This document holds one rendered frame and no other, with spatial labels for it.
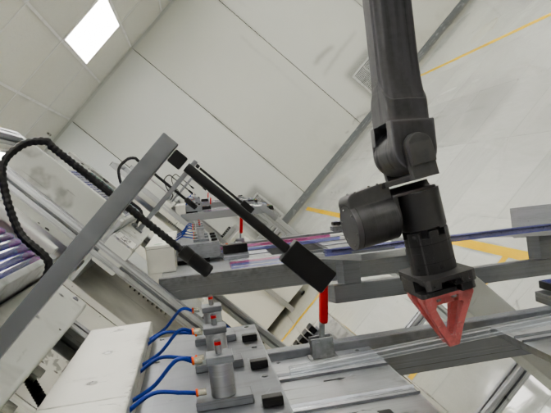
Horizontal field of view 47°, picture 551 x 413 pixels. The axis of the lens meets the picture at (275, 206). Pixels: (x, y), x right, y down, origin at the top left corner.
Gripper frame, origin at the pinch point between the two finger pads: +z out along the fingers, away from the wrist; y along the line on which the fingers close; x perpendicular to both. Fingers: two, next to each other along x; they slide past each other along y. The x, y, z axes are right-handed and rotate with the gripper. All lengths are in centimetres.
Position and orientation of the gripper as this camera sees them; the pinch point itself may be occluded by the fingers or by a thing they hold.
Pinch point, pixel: (450, 338)
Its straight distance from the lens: 85.6
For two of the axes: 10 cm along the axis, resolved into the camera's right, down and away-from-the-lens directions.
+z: 2.4, 9.7, 0.7
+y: 1.4, 0.4, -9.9
